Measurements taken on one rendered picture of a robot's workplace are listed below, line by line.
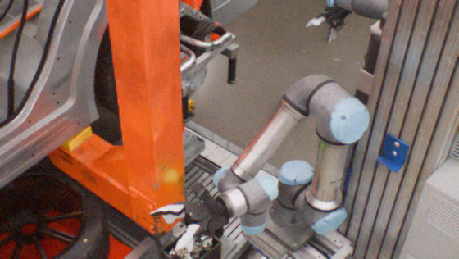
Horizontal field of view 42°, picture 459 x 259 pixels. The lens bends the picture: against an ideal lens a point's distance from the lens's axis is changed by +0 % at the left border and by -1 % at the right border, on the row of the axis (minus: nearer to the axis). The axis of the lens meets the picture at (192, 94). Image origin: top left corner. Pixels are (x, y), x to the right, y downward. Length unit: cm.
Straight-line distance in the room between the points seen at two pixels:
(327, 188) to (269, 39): 266
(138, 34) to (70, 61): 67
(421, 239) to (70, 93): 143
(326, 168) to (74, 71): 113
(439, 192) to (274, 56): 260
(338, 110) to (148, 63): 60
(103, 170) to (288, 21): 250
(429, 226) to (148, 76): 96
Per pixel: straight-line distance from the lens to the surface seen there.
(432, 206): 189
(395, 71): 176
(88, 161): 260
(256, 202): 171
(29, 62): 261
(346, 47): 445
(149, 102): 197
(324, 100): 169
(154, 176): 222
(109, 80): 261
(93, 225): 260
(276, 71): 414
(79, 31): 242
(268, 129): 180
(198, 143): 339
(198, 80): 271
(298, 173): 203
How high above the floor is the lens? 253
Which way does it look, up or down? 40 degrees down
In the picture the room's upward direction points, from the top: 1 degrees counter-clockwise
